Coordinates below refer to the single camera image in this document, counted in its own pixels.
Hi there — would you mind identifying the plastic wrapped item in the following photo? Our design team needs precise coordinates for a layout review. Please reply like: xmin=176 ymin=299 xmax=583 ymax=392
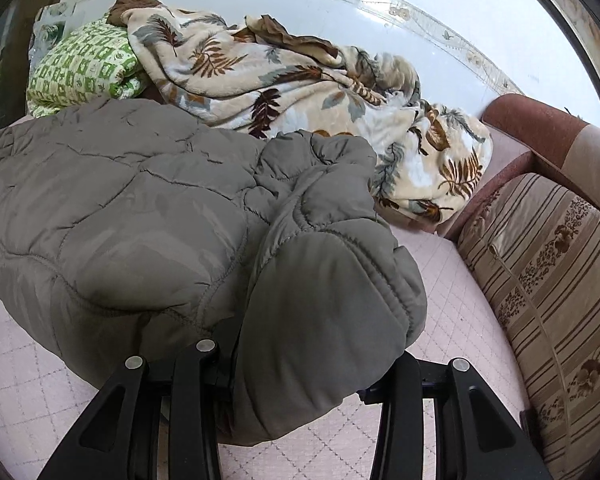
xmin=28 ymin=2 xmax=73 ymax=70

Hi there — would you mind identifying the pink quilted bed sheet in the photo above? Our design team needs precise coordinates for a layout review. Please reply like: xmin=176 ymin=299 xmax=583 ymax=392
xmin=0 ymin=232 xmax=528 ymax=479

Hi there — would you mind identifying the grey quilted puffer jacket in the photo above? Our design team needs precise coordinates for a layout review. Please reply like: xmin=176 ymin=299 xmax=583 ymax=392
xmin=0 ymin=99 xmax=427 ymax=445

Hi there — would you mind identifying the striped beige sofa cushion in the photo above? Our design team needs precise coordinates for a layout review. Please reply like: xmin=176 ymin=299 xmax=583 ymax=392
xmin=457 ymin=174 xmax=600 ymax=479

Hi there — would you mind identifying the green checkered pillow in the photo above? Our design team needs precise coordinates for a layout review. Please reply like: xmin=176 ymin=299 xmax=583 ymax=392
xmin=27 ymin=18 xmax=150 ymax=118

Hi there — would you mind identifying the maroon sofa armrest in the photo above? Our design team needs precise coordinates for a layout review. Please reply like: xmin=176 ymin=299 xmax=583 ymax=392
xmin=436 ymin=93 xmax=600 ymax=240

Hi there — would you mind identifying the leaf pattern fleece blanket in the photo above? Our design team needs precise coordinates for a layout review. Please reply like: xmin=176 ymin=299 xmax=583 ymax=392
xmin=108 ymin=0 xmax=494 ymax=226

